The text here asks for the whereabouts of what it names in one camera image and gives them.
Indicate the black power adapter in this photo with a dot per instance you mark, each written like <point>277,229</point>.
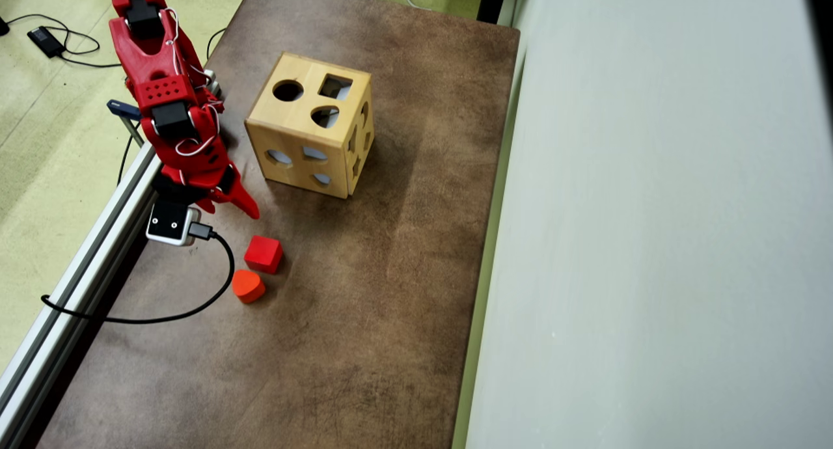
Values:
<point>45,41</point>

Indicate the aluminium profile rail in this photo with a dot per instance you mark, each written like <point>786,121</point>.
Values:
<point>78,267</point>

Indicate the wooden shape sorter box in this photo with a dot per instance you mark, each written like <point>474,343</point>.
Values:
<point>293,143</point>

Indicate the dark wall post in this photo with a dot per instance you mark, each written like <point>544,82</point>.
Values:
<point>491,0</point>

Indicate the orange heart-shaped block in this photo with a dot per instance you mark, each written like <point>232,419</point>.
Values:
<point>248,286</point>

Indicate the red wooden cube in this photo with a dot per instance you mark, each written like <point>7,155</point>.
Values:
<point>263,254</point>

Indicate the blue table clamp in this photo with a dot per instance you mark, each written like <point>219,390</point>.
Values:
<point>123,108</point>

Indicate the red robot arm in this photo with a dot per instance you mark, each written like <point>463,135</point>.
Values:
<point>153,65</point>

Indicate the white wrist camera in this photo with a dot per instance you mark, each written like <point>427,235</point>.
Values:
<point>168,222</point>

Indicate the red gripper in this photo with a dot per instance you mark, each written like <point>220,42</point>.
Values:
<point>229,190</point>

